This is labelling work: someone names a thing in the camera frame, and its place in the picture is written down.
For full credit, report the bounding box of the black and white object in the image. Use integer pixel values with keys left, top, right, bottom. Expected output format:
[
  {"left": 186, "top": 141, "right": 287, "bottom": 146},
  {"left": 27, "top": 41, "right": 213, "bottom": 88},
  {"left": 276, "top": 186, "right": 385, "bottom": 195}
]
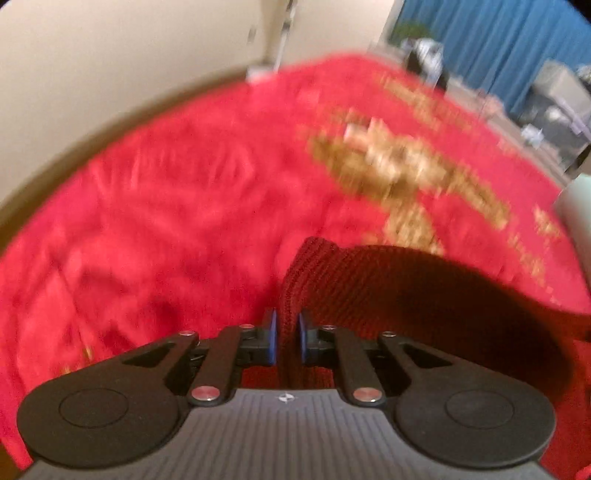
[{"left": 404, "top": 37, "right": 451, "bottom": 90}]

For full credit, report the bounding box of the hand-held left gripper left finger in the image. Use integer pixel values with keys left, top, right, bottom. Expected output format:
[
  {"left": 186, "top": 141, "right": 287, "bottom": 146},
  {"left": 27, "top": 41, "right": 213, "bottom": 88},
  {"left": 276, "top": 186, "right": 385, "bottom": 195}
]
[{"left": 121, "top": 308, "right": 279, "bottom": 408}]

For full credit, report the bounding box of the dark red knit sweater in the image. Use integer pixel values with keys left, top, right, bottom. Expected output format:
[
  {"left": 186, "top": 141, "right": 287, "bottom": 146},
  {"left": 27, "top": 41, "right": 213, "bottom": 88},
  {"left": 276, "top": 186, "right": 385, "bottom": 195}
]
[{"left": 279, "top": 236, "right": 591, "bottom": 402}]

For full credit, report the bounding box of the grey storage cabinet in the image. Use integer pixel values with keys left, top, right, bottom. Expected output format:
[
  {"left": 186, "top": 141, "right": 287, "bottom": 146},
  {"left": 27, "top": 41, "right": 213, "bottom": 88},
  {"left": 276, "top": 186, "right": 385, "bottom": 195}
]
[{"left": 519, "top": 59, "right": 591, "bottom": 160}]

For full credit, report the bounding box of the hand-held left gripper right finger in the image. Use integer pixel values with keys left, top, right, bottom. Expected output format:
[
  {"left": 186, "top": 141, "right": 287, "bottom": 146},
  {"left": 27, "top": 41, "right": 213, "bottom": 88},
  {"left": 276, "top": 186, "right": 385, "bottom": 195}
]
[{"left": 297, "top": 309, "right": 456, "bottom": 408}]

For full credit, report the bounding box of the blue curtain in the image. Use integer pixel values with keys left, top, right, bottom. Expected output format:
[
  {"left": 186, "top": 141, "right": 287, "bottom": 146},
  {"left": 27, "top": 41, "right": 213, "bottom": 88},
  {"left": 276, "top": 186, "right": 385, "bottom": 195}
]
[{"left": 396, "top": 0, "right": 591, "bottom": 121}]

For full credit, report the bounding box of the red gold printed blanket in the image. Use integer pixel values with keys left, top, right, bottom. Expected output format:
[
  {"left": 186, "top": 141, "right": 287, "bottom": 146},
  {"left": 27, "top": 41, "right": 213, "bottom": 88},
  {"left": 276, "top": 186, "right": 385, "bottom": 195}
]
[{"left": 0, "top": 53, "right": 591, "bottom": 480}]

